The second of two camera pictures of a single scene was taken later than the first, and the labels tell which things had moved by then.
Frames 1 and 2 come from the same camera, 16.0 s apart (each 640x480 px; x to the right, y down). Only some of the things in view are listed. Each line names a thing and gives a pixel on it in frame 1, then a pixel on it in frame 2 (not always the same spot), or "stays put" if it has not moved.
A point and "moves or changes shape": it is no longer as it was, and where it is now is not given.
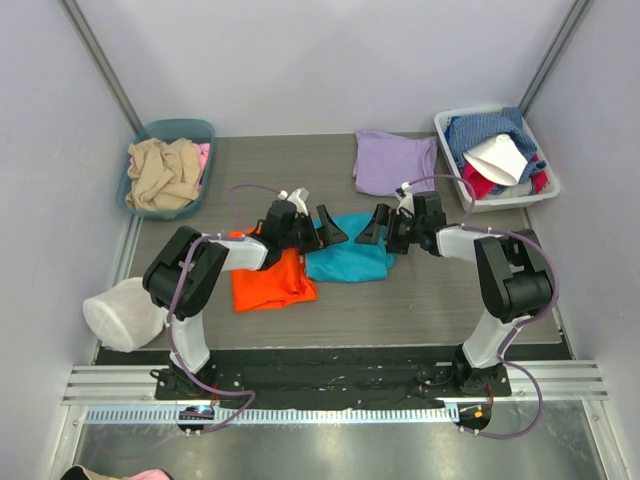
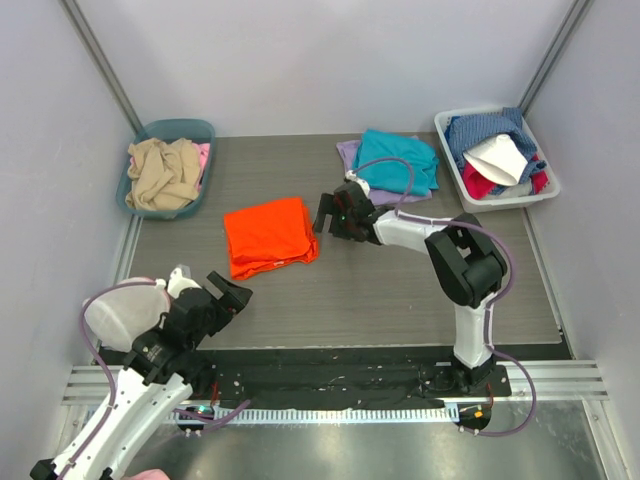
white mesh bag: x=124 y=318 stays put
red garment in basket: x=479 y=187 stays put
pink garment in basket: x=203 y=151 stays put
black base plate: x=321 y=378 stays put
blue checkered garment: x=462 y=130 stays put
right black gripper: x=393 y=233 to x=333 y=216
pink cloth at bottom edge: x=153 y=474 stays put
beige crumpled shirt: x=164 y=174 stays put
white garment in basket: x=499 y=158 stays put
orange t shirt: x=283 y=282 moves or changes shape
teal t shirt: x=349 y=260 to x=394 y=175
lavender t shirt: x=383 y=161 to x=378 y=196
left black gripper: x=310 y=231 to x=220 y=304
